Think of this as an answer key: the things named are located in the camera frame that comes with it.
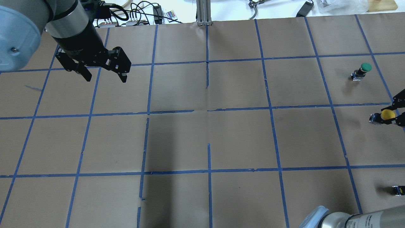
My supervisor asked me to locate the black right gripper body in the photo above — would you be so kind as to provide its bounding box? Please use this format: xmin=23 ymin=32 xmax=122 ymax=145
xmin=392 ymin=89 xmax=405 ymax=127

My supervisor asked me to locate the aluminium frame post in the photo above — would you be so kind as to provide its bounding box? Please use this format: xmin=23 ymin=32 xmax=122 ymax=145
xmin=196 ymin=0 xmax=212 ymax=26

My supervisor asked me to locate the wooden cutting board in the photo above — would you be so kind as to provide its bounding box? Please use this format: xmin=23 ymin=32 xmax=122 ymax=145
xmin=367 ymin=0 xmax=398 ymax=13

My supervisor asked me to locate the remote control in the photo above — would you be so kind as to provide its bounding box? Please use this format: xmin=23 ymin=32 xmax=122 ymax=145
xmin=164 ymin=10 xmax=178 ymax=20

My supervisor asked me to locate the black power adapter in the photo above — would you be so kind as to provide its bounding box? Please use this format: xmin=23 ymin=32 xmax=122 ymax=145
xmin=296 ymin=0 xmax=314 ymax=17

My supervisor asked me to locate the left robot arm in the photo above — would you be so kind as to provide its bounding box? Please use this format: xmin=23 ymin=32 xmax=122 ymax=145
xmin=0 ymin=0 xmax=132 ymax=83

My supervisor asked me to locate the clear plastic bag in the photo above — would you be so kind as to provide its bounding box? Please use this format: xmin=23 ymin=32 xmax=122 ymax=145
xmin=318 ymin=0 xmax=369 ymax=15

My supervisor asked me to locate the green push button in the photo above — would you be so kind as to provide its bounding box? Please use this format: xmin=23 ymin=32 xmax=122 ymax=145
xmin=351 ymin=63 xmax=373 ymax=81

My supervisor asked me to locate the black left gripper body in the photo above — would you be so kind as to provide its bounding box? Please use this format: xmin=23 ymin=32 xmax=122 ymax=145
xmin=55 ymin=47 xmax=132 ymax=75

